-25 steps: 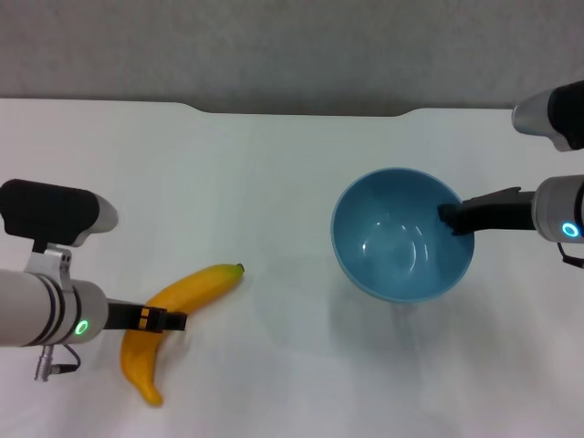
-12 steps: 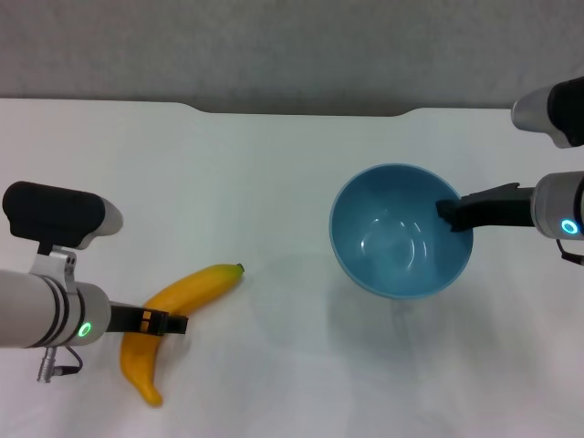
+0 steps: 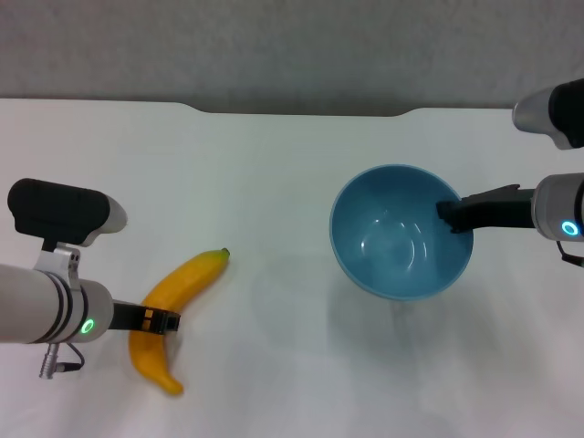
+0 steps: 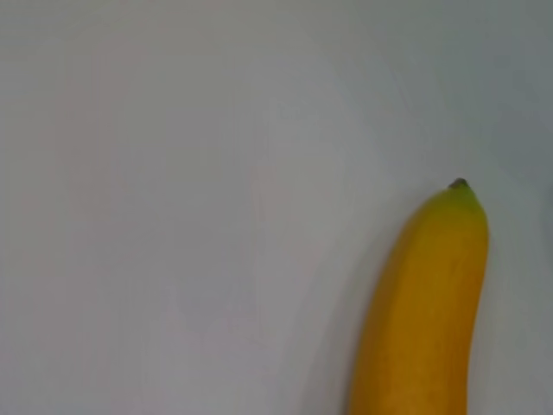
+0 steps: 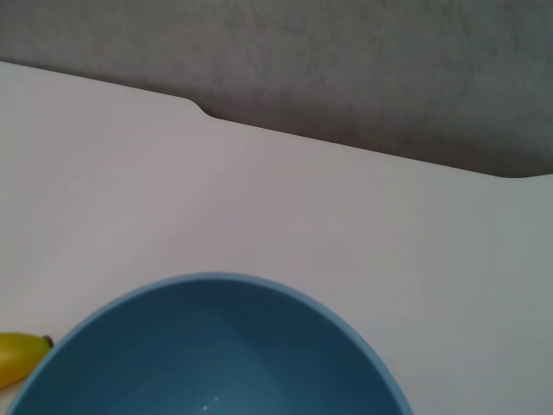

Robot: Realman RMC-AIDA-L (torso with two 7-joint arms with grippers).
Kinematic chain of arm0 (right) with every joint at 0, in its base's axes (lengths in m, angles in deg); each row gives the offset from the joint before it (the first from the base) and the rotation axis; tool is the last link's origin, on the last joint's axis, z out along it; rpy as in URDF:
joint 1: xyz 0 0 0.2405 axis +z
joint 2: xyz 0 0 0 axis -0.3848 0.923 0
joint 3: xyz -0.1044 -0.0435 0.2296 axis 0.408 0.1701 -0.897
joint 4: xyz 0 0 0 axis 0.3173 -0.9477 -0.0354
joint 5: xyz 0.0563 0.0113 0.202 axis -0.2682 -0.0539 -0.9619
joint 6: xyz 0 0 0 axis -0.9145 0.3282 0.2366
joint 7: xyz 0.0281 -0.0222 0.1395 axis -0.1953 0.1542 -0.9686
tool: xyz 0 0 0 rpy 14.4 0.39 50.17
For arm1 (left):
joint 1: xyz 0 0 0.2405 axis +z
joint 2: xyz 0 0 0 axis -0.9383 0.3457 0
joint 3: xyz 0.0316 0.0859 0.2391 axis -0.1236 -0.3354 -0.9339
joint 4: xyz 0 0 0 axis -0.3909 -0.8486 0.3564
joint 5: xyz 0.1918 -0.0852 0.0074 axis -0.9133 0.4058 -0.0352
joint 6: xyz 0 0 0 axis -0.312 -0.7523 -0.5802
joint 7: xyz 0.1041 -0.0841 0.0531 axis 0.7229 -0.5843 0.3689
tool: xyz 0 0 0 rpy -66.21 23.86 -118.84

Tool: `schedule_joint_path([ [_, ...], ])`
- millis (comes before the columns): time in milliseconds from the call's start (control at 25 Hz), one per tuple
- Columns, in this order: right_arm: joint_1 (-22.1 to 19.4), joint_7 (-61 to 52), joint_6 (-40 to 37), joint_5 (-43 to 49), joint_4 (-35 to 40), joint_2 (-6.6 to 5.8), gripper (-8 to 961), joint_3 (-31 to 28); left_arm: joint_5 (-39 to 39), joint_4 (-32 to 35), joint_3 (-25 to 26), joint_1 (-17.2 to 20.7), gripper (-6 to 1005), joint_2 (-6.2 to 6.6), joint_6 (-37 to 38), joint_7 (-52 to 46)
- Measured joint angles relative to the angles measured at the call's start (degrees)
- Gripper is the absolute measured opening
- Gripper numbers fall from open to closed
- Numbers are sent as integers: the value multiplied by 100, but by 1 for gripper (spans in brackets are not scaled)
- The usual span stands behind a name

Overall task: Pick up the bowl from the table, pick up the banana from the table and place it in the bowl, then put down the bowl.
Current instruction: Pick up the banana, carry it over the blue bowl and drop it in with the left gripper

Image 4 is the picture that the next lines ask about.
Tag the yellow banana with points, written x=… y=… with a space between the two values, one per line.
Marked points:
x=423 y=311

